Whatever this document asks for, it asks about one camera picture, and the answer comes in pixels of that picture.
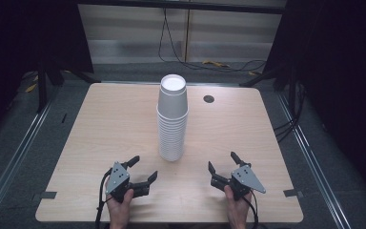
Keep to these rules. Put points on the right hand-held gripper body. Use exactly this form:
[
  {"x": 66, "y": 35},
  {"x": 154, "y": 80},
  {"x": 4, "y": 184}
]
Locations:
[{"x": 244, "y": 179}]

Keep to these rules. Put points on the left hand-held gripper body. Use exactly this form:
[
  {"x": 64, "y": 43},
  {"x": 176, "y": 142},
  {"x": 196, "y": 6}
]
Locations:
[{"x": 117, "y": 178}]

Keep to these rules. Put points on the stack of white paper cups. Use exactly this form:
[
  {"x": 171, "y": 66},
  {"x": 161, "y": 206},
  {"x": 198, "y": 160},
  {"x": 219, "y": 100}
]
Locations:
[{"x": 172, "y": 127}]

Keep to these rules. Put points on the person's left hand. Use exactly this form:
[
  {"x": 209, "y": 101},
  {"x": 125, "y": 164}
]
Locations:
[{"x": 120, "y": 211}]

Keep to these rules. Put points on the person's right hand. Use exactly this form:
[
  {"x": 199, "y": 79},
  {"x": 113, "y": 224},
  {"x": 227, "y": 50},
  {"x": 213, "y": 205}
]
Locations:
[{"x": 237, "y": 211}]

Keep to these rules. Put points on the grey tape piece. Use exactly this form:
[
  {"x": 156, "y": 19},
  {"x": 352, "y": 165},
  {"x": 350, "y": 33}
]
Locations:
[
  {"x": 291, "y": 192},
  {"x": 48, "y": 195}
]

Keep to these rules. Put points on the round dark table grommet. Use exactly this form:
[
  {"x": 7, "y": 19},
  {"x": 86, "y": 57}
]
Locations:
[{"x": 208, "y": 99}]

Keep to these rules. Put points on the small black tape strip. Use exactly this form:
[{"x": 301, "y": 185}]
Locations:
[{"x": 64, "y": 118}]

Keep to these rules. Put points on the black metal stand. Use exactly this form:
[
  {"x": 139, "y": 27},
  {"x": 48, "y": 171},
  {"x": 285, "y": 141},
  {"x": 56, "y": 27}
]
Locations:
[
  {"x": 42, "y": 86},
  {"x": 267, "y": 76}
]

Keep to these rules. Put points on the yellow strip on floor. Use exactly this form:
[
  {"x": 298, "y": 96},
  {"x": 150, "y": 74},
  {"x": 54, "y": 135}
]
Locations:
[
  {"x": 215, "y": 63},
  {"x": 31, "y": 87}
]

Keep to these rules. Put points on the dark curtain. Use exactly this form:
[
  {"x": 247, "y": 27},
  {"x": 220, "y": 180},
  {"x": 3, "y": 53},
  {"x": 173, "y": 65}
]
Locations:
[
  {"x": 343, "y": 79},
  {"x": 19, "y": 41}
]

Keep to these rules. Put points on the metal floor rail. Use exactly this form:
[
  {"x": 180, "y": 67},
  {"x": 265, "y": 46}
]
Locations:
[
  {"x": 16, "y": 156},
  {"x": 317, "y": 165}
]

